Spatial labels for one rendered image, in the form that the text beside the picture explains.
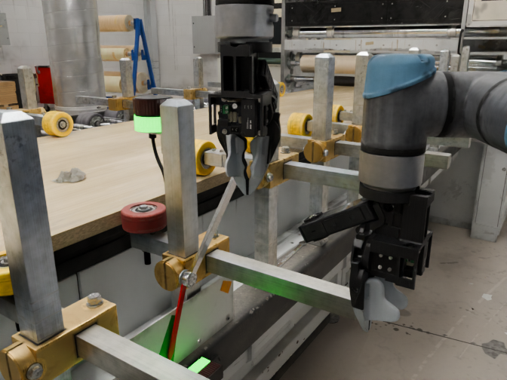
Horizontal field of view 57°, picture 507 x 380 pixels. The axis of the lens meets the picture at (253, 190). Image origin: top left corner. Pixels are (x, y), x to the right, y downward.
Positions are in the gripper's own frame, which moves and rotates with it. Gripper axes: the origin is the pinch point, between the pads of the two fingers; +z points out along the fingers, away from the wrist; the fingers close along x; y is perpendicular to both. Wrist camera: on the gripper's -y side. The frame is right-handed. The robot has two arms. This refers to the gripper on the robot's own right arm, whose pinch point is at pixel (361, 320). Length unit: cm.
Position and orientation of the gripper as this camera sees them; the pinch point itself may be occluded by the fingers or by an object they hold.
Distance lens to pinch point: 68.2
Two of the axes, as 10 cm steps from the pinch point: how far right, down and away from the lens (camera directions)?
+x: 5.5, -2.6, 8.0
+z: 0.1, 9.5, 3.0
